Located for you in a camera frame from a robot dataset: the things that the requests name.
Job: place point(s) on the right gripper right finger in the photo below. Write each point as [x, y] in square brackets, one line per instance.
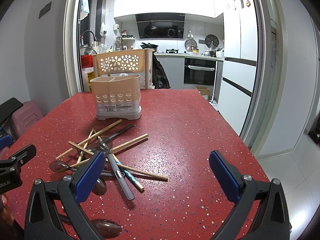
[272, 218]

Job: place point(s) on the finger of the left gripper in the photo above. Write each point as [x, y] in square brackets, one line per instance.
[5, 141]
[20, 158]

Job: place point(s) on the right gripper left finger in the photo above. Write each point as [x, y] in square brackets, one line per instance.
[42, 220]

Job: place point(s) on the dark brown spoon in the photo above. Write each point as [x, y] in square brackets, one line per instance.
[60, 166]

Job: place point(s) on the steel spoon grey handle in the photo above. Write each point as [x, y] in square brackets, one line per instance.
[106, 146]

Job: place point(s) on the printed bamboo chopstick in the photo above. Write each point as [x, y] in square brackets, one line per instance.
[120, 148]

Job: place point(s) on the long bamboo chopstick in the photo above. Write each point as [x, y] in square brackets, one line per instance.
[88, 139]

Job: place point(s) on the thin bamboo chopstick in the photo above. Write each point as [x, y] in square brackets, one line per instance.
[81, 154]

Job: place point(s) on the black handle spoon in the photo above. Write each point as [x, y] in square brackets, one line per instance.
[111, 137]

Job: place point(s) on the blue patterned chopstick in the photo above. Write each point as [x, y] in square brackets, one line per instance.
[129, 175]

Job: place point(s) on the black kitchen faucet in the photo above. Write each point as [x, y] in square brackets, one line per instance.
[88, 37]

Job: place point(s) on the person left hand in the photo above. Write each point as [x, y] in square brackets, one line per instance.
[6, 215]

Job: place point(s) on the black chair back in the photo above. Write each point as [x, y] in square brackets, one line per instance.
[8, 108]

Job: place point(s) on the yellow bag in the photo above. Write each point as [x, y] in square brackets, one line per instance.
[90, 76]

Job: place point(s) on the red package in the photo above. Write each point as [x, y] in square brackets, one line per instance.
[86, 61]

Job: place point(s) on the beige utensil holder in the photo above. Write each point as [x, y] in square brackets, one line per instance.
[117, 97]

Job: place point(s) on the steel bowl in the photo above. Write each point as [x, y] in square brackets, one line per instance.
[87, 50]

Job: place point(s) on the white refrigerator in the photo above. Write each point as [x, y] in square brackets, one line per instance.
[240, 61]

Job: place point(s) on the cardboard box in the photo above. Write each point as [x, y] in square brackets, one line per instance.
[204, 91]

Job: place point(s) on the beige flower pattern cart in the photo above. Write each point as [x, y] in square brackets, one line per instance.
[138, 61]

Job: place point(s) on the black plastic bag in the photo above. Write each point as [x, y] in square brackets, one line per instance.
[159, 77]

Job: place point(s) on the black built-in oven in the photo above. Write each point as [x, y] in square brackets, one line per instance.
[199, 71]

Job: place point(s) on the black wok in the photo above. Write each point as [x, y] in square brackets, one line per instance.
[149, 46]

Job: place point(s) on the white rice cooker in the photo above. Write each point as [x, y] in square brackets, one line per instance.
[220, 53]

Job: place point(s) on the gas stove burner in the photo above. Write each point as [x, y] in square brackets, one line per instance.
[171, 51]

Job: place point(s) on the black range hood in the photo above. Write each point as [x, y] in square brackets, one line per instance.
[160, 25]

